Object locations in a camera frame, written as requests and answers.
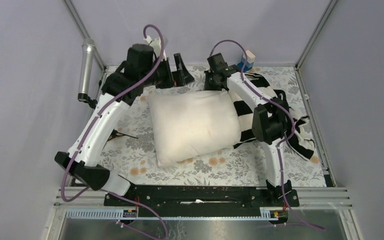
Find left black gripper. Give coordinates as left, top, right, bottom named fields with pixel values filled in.
left=141, top=53, right=194, bottom=89

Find white pillow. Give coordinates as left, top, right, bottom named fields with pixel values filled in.
left=147, top=90, right=242, bottom=168

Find black white striped pillowcase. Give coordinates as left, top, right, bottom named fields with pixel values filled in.
left=227, top=73, right=316, bottom=161

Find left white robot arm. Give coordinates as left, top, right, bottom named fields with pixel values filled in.
left=54, top=37, right=194, bottom=206

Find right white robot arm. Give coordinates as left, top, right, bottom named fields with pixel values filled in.
left=204, top=53, right=292, bottom=206

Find blue and white block stack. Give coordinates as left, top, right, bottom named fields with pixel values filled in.
left=237, top=49, right=256, bottom=72

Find floral patterned table mat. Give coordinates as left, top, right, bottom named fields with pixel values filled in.
left=98, top=65, right=327, bottom=187

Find black microphone stand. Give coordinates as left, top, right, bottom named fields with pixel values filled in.
left=79, top=94, right=131, bottom=145

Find silver microphone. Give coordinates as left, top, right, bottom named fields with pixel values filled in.
left=77, top=38, right=96, bottom=102

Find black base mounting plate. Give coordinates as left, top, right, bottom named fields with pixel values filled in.
left=104, top=185, right=300, bottom=218

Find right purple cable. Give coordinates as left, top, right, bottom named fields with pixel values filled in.
left=209, top=39, right=327, bottom=232

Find purple cable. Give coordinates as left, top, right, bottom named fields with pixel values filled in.
left=60, top=24, right=170, bottom=240
left=209, top=39, right=327, bottom=232

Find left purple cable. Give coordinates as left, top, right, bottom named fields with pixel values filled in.
left=60, top=24, right=170, bottom=240

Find white slotted cable duct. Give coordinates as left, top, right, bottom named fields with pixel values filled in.
left=66, top=208, right=279, bottom=221

